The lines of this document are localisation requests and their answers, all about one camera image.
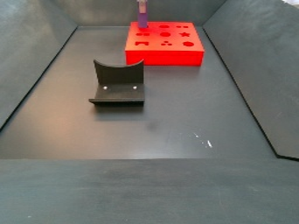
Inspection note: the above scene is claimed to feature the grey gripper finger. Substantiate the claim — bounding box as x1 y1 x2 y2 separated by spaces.
136 0 147 13

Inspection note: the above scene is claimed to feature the purple rectangle peg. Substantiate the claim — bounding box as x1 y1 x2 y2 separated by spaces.
138 5 147 28

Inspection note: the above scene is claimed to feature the red shape sorter block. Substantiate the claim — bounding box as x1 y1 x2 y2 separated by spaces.
126 22 204 66

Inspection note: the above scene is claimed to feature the black curved holder stand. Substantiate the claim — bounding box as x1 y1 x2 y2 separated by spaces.
88 60 146 105

